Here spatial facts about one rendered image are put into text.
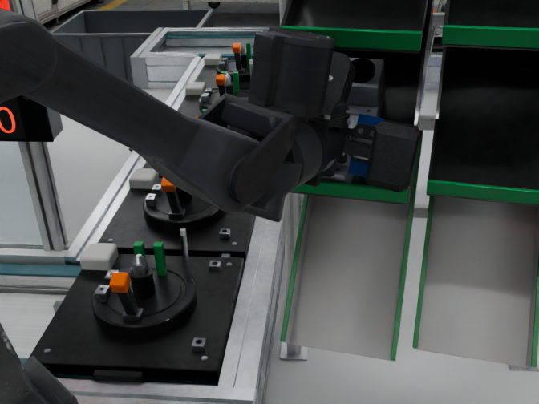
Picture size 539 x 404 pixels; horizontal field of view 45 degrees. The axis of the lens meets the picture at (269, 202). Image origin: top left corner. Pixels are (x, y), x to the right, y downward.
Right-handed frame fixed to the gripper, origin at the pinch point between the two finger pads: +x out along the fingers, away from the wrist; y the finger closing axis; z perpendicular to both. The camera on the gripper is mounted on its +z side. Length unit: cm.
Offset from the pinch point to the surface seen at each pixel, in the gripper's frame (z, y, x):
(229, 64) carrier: -8, 60, 96
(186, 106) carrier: -16, 58, 71
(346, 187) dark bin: -5.3, -2.5, -0.8
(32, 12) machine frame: -3, 116, 83
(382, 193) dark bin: -5.2, -6.1, 0.0
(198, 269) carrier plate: -27.5, 21.2, 14.5
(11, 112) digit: -7.3, 45.3, 2.4
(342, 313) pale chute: -22.5, -3.2, 5.5
